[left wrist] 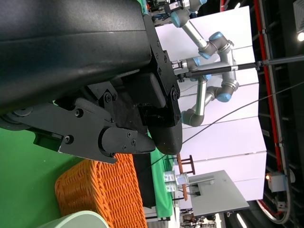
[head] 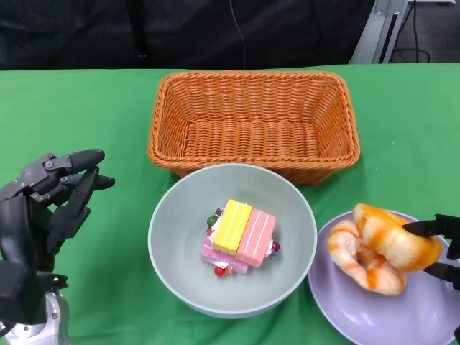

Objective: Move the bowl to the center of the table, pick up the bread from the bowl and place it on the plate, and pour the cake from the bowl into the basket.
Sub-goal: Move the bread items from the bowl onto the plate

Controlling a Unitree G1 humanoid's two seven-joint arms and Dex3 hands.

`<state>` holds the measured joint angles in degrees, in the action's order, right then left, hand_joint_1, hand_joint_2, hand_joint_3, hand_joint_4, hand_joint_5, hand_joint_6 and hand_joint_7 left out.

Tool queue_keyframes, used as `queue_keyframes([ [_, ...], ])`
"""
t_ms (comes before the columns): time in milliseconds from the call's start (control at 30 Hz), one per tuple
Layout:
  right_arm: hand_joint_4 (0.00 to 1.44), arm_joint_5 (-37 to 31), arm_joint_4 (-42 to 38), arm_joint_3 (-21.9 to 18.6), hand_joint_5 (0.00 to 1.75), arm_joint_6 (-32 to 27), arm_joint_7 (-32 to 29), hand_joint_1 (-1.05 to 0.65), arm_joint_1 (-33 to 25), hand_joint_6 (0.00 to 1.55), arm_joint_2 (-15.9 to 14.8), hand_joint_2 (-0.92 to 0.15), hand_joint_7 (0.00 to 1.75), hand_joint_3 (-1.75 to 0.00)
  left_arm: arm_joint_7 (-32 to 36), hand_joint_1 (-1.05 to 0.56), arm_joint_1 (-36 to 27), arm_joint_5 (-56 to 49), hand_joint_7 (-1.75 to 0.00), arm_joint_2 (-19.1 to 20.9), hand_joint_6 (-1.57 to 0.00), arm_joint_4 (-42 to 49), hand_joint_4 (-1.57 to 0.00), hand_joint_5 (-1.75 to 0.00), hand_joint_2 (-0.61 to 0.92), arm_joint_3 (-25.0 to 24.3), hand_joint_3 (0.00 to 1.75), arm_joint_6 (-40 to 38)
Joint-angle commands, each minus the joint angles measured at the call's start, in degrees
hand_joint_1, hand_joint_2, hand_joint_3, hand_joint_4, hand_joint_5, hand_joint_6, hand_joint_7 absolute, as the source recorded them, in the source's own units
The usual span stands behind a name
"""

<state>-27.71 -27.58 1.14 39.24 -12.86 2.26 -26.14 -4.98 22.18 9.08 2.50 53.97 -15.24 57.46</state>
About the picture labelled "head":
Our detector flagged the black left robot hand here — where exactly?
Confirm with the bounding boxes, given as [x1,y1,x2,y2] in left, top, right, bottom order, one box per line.
[0,149,116,272]

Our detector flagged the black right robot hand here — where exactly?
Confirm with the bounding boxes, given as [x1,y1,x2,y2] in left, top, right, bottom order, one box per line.
[401,213,460,288]

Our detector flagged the orange oval bread loaf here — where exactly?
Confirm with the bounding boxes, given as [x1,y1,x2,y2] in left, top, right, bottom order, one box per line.
[352,203,442,273]

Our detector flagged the orange striped ring bread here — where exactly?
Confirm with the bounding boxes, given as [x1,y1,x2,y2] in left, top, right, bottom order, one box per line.
[326,218,408,296]

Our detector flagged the pale green bowl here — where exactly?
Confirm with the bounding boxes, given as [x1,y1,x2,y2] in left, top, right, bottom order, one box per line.
[147,163,318,320]

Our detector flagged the lavender plate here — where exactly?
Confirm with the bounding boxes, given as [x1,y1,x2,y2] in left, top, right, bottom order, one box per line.
[308,210,460,345]

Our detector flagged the magenta pink cake slice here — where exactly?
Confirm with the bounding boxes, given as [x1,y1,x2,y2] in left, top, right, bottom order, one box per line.
[200,235,252,276]

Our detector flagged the pink yellow striped cake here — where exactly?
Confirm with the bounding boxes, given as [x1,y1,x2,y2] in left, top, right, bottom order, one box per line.
[211,199,277,269]

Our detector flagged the orange wicker basket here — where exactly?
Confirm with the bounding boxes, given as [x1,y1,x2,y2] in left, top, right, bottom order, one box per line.
[146,70,362,186]

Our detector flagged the grey metal stand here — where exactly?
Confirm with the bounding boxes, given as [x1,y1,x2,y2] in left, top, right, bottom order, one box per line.
[350,0,410,64]

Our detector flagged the black backdrop cloth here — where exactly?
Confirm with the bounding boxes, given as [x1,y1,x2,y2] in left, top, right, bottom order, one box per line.
[0,0,374,70]

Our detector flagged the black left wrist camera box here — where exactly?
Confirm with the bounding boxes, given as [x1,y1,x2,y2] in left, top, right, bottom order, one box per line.
[0,260,69,324]

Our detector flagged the black floor cables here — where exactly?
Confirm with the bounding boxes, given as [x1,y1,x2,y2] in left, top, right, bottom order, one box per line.
[393,0,432,63]

